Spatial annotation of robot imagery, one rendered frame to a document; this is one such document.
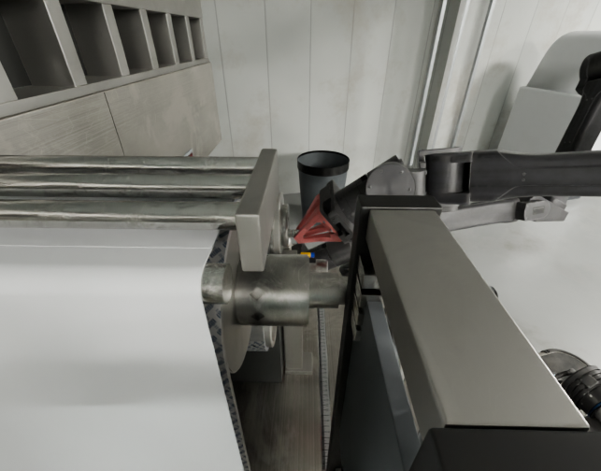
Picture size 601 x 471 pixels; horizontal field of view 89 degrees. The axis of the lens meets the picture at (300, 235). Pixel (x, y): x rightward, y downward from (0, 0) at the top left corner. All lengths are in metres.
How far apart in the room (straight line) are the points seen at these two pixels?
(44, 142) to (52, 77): 0.14
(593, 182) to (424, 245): 0.29
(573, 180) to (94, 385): 0.46
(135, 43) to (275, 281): 0.79
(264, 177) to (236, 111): 3.00
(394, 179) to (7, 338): 0.35
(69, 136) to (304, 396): 0.64
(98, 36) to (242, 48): 2.39
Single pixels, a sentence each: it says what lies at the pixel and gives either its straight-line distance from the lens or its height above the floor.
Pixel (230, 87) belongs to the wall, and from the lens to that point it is 3.15.
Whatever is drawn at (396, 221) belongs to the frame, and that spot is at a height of 1.44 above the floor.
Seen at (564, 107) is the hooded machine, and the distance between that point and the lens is 3.87.
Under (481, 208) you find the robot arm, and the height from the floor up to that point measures 1.21.
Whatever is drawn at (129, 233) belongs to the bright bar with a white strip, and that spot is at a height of 1.44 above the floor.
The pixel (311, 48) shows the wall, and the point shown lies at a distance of 3.26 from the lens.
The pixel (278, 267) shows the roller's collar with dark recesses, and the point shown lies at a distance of 0.25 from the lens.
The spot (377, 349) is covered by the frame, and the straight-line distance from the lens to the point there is 0.18.
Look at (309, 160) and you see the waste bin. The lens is 3.04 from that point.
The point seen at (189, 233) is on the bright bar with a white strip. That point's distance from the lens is 0.18.
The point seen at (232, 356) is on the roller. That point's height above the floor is 1.32.
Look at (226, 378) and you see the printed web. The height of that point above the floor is 1.32.
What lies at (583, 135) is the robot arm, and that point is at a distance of 0.97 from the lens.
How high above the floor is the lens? 1.53
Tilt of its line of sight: 33 degrees down
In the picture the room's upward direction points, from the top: straight up
